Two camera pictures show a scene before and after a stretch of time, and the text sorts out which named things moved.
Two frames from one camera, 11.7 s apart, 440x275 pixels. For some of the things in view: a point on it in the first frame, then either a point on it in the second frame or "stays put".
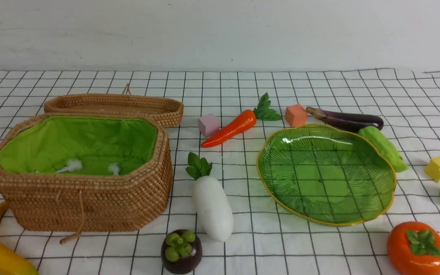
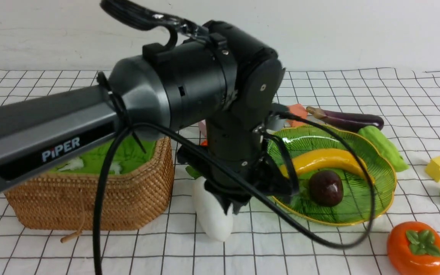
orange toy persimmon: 414,248 stays put
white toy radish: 213,209 stays put
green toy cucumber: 385,146 stays put
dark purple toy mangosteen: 181,251 -> 326,188
